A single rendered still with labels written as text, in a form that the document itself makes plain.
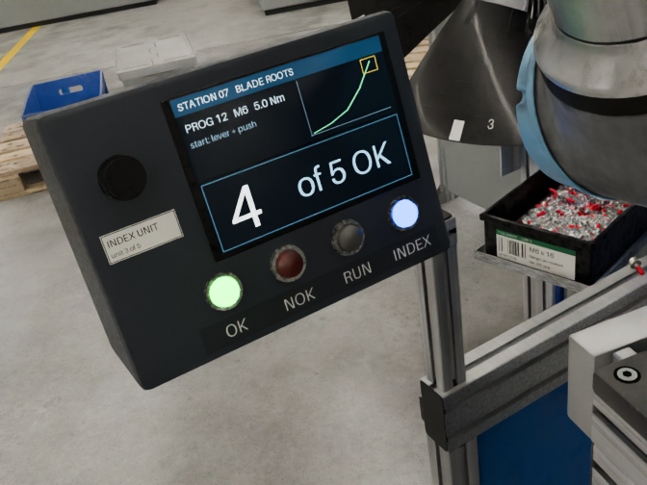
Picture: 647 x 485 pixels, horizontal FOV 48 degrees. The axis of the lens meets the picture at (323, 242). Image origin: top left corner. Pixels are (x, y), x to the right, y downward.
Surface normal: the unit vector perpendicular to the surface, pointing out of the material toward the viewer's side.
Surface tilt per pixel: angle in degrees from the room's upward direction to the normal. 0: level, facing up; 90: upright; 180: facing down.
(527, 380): 90
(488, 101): 47
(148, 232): 75
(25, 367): 0
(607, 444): 90
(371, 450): 0
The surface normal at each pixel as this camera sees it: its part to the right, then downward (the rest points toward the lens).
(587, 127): -0.64, 0.75
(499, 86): -0.15, -0.22
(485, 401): 0.51, 0.37
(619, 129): -0.43, 0.82
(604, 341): -0.15, -0.85
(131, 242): 0.44, 0.13
